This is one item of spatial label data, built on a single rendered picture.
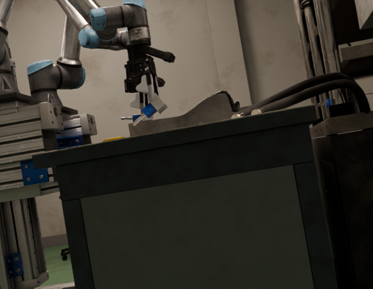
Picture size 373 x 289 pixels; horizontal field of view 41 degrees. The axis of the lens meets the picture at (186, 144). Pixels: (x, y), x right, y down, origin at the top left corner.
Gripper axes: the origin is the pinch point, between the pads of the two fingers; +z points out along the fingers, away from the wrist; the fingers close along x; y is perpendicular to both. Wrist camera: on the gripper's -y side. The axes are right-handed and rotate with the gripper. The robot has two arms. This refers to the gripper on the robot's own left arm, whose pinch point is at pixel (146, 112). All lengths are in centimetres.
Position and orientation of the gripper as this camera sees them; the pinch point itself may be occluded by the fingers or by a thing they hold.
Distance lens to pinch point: 205.0
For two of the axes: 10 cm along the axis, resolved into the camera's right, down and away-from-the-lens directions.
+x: -1.8, 1.4, -9.7
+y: -9.8, 0.3, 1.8
